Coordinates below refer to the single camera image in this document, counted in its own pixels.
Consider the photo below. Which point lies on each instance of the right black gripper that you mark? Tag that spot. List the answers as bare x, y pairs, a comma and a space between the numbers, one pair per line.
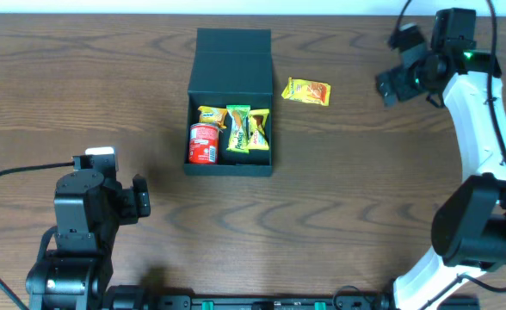
391, 86

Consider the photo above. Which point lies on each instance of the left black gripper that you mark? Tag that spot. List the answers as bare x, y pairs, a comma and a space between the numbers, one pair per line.
140, 198

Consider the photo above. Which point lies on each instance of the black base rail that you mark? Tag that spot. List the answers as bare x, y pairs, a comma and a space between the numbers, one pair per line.
137, 298

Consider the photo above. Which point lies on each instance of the black gift box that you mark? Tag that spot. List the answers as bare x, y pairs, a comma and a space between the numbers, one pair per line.
231, 67

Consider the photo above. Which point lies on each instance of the green yellow snack packet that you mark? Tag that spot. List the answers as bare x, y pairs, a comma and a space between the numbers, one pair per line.
238, 139

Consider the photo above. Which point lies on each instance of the red Pringles can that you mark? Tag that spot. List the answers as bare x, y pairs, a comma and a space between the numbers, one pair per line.
203, 144

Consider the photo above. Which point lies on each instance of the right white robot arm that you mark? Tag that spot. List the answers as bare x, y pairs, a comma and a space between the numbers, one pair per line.
468, 233

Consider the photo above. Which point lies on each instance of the yellow biscuit packet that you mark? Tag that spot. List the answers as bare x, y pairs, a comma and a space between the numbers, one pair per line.
212, 115

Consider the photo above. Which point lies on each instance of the yellow brown chocolate packet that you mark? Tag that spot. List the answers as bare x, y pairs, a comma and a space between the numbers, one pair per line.
257, 120

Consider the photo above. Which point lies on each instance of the orange yellow snack packet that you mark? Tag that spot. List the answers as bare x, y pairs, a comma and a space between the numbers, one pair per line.
306, 91

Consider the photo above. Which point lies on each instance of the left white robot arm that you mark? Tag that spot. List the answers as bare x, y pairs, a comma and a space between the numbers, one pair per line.
74, 264

